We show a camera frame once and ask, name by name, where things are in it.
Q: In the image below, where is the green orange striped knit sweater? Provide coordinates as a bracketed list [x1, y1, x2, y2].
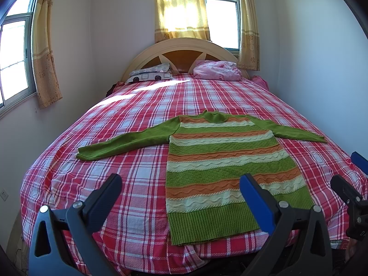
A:
[77, 111, 325, 245]

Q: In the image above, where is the red white plaid bed sheet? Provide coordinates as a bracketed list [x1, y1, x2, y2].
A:
[20, 77, 367, 275]

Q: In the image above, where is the pink blanket beside bed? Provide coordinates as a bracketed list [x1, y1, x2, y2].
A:
[251, 75, 270, 91]

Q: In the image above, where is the yellow right centre curtain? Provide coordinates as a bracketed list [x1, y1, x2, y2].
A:
[238, 0, 259, 71]

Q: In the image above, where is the yellow side window curtain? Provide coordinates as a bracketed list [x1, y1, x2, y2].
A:
[31, 0, 62, 108]

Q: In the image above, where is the pink crumpled pillow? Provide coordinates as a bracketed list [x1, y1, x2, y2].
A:
[193, 60, 243, 81]

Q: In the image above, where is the cream wooden arched headboard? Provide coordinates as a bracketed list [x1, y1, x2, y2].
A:
[121, 38, 238, 82]

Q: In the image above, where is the white bus print pillow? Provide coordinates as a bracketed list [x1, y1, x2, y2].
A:
[125, 63, 173, 83]

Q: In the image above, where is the yellow left centre curtain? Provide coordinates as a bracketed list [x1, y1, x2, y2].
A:
[155, 0, 210, 42]

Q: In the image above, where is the white wall power socket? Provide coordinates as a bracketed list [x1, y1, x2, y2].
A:
[0, 190, 9, 201]

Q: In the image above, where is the side window with green frame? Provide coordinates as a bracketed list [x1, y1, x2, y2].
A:
[1, 0, 36, 115]

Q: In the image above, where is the centre window with green frame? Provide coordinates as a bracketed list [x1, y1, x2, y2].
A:
[205, 0, 241, 55]

